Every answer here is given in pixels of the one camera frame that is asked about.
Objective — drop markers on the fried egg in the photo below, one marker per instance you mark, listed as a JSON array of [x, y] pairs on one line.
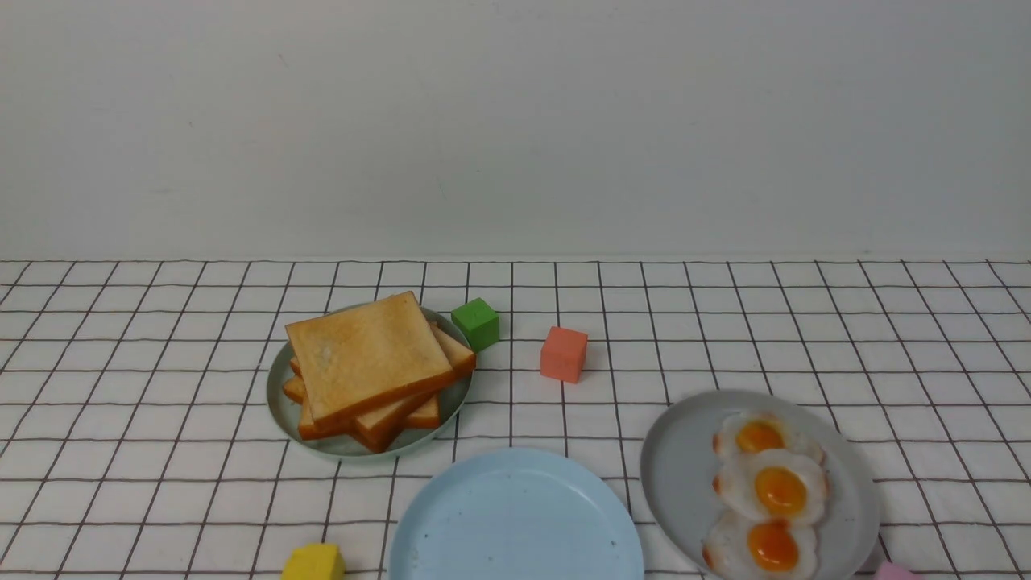
[[774, 485], [738, 548], [750, 432]]

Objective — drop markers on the green cube block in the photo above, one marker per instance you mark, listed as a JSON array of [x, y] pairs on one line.
[[478, 322]]

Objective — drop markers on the orange-red cube block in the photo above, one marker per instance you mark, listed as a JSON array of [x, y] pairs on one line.
[[563, 354]]

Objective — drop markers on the light blue plate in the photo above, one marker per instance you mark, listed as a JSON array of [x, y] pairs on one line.
[[516, 513]]

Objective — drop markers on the grey egg plate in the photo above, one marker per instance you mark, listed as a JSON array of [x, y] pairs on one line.
[[678, 465]]

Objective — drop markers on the yellow cube block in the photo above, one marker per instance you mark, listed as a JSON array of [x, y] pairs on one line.
[[320, 561]]

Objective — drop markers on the pink cube block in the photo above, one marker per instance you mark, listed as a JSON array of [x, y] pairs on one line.
[[890, 571]]

